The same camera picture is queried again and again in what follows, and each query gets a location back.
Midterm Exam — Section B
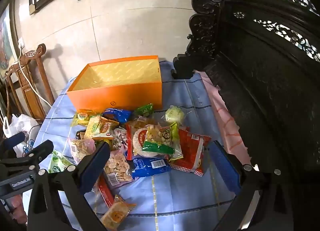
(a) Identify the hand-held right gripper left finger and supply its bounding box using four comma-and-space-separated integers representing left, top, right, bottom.
27, 142, 111, 231

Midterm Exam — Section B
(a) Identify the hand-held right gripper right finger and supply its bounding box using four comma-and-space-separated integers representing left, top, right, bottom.
208, 140, 294, 231

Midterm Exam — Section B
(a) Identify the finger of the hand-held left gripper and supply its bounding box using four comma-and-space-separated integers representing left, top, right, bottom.
14, 140, 54, 171
0, 132, 27, 153

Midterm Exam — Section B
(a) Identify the blue barcode snack packet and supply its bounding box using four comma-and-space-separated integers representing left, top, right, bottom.
131, 157, 172, 179

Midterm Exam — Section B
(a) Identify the orange cardboard box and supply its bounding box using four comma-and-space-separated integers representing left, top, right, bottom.
66, 55, 163, 113

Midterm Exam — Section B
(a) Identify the white plastic bag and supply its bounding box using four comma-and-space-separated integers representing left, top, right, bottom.
2, 113, 41, 158

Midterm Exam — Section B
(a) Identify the light green snack packet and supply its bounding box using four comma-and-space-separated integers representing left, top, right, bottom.
48, 151, 74, 173

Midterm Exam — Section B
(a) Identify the pink biscuit packet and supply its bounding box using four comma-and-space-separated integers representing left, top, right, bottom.
67, 137, 97, 165

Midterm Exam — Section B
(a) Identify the clear round biscuit packet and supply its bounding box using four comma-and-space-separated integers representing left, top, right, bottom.
102, 150, 134, 188

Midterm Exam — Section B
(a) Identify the red stick snack packet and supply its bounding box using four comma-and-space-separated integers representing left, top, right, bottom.
97, 175, 116, 208

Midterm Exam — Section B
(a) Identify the red checked snack packet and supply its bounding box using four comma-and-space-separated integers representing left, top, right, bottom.
169, 127, 212, 177

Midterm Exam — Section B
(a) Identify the white pink cartoon packet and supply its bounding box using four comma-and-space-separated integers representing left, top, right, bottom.
110, 127, 129, 151

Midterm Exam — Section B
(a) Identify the yellow orange snack packet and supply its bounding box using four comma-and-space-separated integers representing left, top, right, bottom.
84, 116, 120, 139

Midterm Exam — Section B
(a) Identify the pink cloth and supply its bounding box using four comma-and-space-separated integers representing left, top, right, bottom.
199, 71, 258, 172

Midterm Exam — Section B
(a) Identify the red white rice cracker packet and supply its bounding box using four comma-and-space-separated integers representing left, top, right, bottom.
126, 121, 150, 161

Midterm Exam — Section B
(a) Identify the orange cookie packet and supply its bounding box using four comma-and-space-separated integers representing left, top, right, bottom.
100, 195, 137, 230

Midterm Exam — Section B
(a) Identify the carved wooden chair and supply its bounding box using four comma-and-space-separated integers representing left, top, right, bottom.
4, 43, 56, 124

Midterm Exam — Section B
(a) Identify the translucent orange cracker packet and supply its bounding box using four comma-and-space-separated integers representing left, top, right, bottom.
128, 116, 156, 129

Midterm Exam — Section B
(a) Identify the clear green yellow snack packet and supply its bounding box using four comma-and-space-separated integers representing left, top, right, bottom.
142, 122, 184, 160

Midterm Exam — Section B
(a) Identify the round pale green wrapped snack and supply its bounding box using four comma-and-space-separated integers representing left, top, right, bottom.
164, 105, 192, 124

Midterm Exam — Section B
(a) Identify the dark carved wooden furniture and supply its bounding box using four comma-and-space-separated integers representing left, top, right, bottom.
171, 0, 320, 231

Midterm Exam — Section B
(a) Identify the colourful framed painting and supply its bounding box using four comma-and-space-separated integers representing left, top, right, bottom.
0, 3, 18, 79

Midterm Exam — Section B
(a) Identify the white power cable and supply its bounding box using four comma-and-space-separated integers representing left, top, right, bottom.
17, 46, 54, 107

